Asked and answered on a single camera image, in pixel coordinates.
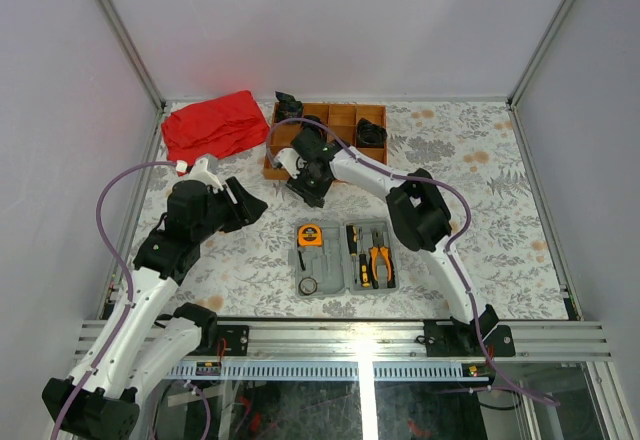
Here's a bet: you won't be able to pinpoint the grey plastic tool case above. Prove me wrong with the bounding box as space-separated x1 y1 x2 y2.
289 218 400 299

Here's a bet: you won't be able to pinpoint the white slotted cable duct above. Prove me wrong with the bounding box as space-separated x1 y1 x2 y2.
165 359 489 383

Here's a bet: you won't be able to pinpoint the orange tape measure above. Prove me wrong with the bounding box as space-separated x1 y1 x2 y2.
297 224 323 270

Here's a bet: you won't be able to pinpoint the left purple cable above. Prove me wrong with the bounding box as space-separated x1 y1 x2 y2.
49 160 189 440

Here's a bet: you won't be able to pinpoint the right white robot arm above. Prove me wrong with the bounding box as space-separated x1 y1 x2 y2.
272 129 499 355

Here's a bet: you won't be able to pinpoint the aluminium mounting rail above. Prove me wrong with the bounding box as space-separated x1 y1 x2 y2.
219 318 612 363

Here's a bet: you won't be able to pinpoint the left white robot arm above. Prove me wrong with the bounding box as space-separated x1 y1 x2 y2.
42 177 268 439

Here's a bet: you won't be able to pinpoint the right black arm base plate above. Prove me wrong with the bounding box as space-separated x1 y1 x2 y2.
423 319 516 358

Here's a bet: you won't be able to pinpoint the rolled dark belt outside tray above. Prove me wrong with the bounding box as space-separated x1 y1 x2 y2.
275 91 304 123

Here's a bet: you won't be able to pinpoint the black yellow phillips screwdriver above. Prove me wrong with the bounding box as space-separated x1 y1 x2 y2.
346 224 360 284

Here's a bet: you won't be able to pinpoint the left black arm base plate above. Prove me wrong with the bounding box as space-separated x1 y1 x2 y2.
197 324 250 358

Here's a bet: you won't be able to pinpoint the red folded cloth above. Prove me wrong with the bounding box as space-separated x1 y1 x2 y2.
161 90 269 165

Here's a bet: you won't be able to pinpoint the wooden compartment tray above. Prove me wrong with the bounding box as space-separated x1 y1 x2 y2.
262 100 390 181

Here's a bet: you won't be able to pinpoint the rolled dark belt right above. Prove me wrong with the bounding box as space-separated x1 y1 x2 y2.
355 118 387 148

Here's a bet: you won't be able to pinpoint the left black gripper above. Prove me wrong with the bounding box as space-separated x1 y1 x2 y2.
195 177 269 243

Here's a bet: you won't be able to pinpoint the orange handled pliers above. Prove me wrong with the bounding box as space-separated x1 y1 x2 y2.
369 229 396 289

